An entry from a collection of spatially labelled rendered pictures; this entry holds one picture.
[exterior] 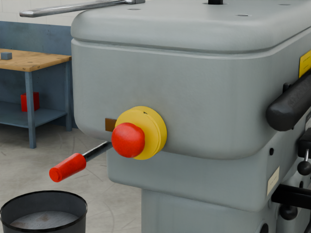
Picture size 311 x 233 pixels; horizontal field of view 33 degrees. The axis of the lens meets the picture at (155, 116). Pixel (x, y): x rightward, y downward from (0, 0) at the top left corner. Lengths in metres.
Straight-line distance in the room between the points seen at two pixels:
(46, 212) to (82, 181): 1.67
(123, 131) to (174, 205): 0.25
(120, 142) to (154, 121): 0.05
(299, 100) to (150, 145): 0.17
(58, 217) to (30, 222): 0.16
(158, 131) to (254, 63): 0.13
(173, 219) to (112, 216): 3.46
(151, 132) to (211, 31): 0.13
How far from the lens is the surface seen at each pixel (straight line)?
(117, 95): 0.63
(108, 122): 0.64
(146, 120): 0.59
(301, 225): 1.06
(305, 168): 0.81
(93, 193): 4.65
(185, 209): 0.79
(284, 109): 0.59
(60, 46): 6.24
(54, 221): 3.14
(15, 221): 3.19
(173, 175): 0.74
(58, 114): 6.14
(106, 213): 4.30
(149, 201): 0.82
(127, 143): 0.58
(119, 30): 0.61
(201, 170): 0.72
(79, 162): 0.68
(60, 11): 0.64
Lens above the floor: 1.95
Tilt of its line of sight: 17 degrees down
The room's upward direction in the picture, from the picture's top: straight up
